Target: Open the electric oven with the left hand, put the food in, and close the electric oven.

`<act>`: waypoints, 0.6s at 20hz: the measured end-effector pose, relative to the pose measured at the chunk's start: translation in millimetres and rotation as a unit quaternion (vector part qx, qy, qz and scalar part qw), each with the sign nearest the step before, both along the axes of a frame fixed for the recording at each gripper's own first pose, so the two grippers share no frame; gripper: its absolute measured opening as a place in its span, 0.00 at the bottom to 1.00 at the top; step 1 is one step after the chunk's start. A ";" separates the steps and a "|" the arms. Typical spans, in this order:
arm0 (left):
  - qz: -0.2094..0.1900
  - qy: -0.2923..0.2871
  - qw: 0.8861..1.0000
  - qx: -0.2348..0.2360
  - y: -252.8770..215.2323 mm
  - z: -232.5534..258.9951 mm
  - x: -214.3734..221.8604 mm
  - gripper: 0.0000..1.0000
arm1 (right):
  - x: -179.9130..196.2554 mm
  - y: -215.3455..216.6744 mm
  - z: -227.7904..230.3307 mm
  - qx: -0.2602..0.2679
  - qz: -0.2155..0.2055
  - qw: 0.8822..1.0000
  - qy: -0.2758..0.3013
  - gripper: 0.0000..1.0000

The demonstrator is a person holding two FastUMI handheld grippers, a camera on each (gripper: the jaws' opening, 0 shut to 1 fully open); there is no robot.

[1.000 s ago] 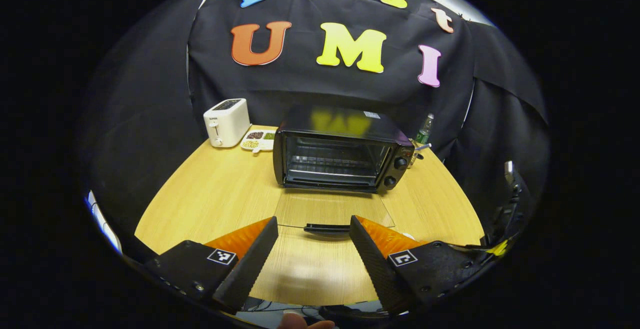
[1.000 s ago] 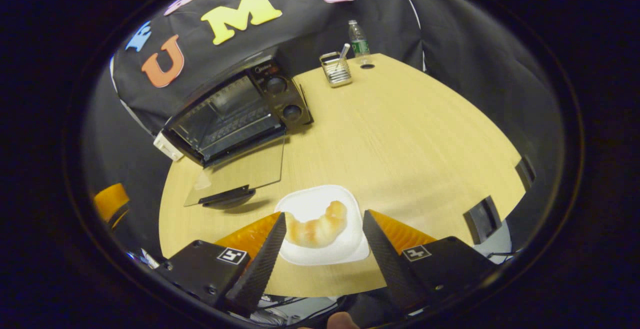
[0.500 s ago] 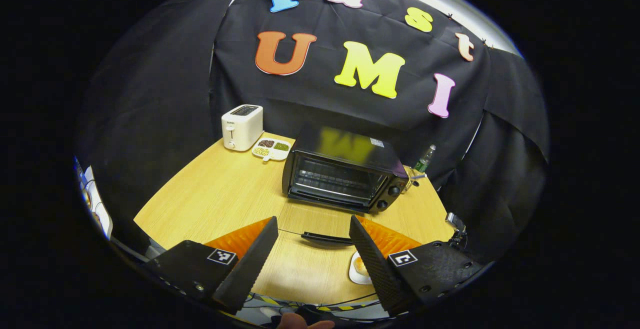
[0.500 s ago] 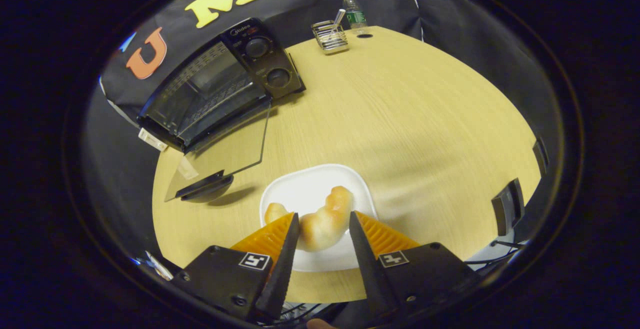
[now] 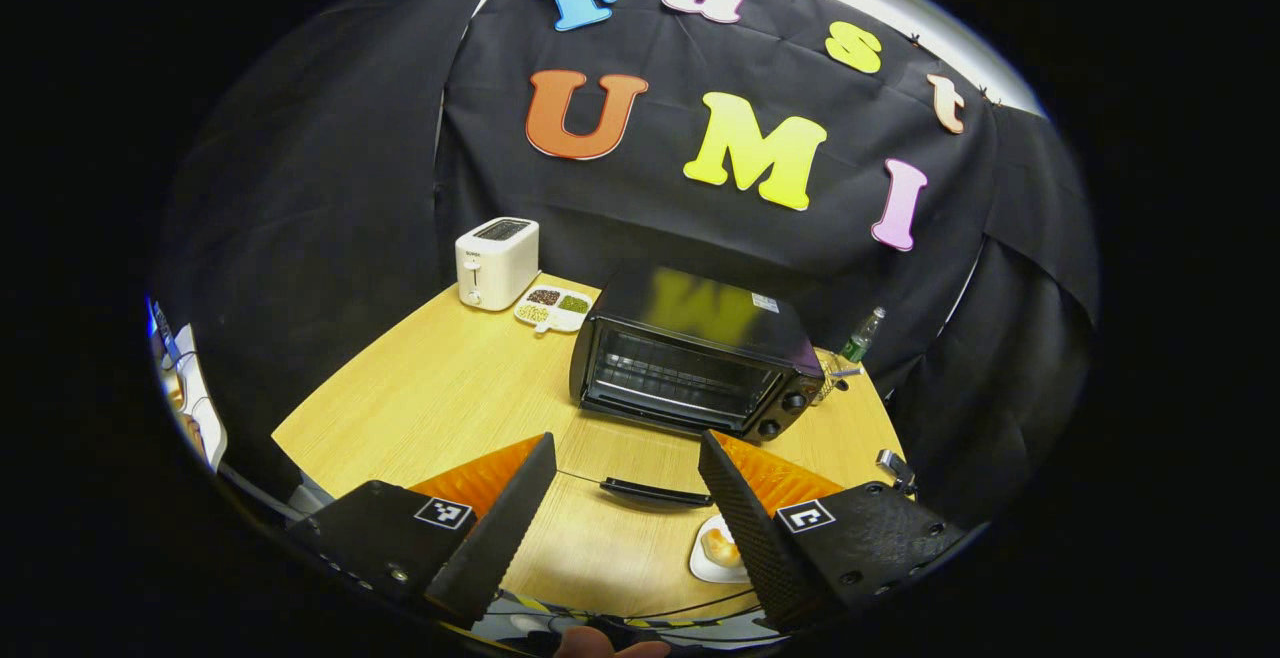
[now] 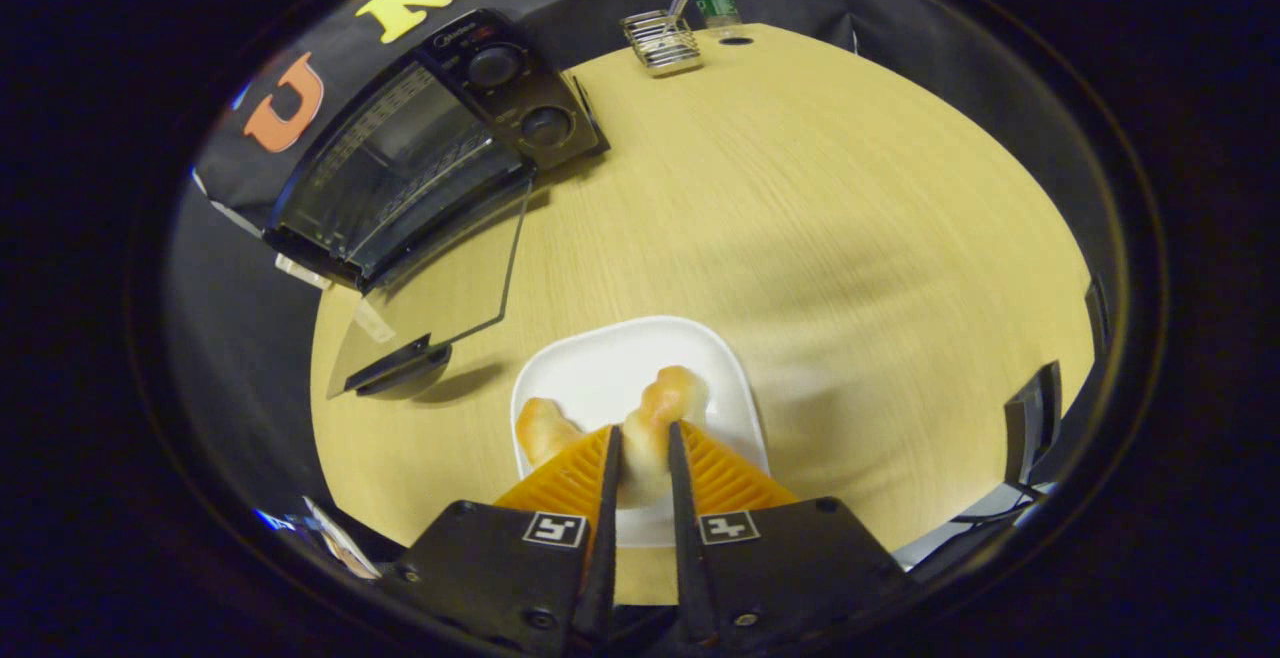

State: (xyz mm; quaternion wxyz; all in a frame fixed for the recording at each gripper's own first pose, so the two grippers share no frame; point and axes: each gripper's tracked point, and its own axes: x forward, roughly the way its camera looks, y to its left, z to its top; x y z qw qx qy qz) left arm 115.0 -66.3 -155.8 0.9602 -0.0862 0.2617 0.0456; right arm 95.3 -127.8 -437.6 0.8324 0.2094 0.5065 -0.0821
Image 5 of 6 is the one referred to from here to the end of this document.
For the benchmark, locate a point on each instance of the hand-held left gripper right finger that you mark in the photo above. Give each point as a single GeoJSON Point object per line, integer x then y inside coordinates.
{"type": "Point", "coordinates": [745, 528]}

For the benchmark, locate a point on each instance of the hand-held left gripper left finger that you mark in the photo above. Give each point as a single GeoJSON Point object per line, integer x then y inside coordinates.
{"type": "Point", "coordinates": [505, 538]}

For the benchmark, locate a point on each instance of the bread bun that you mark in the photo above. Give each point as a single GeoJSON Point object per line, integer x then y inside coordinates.
{"type": "Point", "coordinates": [720, 546]}

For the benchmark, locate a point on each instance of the black electric oven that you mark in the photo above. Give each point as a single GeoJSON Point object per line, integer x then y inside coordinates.
{"type": "Point", "coordinates": [690, 313]}

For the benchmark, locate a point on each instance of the white plate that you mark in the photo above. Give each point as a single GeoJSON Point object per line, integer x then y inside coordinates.
{"type": "Point", "coordinates": [705, 568]}

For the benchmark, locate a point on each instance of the metal table clamp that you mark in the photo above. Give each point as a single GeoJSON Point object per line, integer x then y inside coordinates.
{"type": "Point", "coordinates": [895, 468]}

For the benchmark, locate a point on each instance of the clear glass cup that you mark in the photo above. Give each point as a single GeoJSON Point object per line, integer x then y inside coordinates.
{"type": "Point", "coordinates": [830, 383]}

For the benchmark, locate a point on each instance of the blue striped stick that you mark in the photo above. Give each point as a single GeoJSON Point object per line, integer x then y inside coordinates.
{"type": "Point", "coordinates": [845, 372]}

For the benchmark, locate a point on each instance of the green plastic bottle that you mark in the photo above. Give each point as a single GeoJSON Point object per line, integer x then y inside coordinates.
{"type": "Point", "coordinates": [860, 338]}

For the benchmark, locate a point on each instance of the white divided snack tray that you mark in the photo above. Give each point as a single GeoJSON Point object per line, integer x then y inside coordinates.
{"type": "Point", "coordinates": [552, 308]}

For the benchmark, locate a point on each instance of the white toaster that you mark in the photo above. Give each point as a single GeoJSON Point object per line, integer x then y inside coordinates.
{"type": "Point", "coordinates": [495, 263]}

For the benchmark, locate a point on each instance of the black backdrop cloth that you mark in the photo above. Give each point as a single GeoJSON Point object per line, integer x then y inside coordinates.
{"type": "Point", "coordinates": [330, 198]}

